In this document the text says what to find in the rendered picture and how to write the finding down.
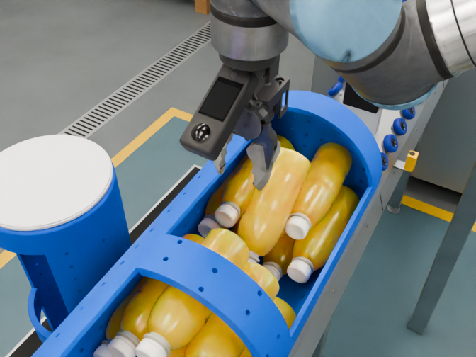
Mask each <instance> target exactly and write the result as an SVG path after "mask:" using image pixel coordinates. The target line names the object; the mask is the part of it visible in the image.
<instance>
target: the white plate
mask: <svg viewBox="0 0 476 357"><path fill-rule="evenodd" d="M112 177H113V167H112V163H111V159H110V157H109V156H108V154H107V153H106V151H105V150H104V149H103V148H102V147H100V146H99V145H98V144H96V143H95V142H92V141H91V140H88V139H85V138H82V137H77V136H72V135H46V136H42V137H35V138H32V139H29V140H25V141H22V142H19V143H18V144H15V145H13V146H11V147H9V148H7V149H5V150H4V151H2V152H0V227H1V228H4V229H8V230H17V231H33V230H44V229H47V228H51V227H56V226H59V225H62V224H64V223H67V222H69V221H72V220H74V219H76V218H78V217H79V216H81V215H83V214H84V213H86V212H87V211H89V210H90V209H92V207H93V206H95V205H96V204H97V203H98V202H99V201H100V200H101V199H102V197H104V195H105V194H106V192H107V190H108V188H109V187H110V184H111V181H112Z"/></svg>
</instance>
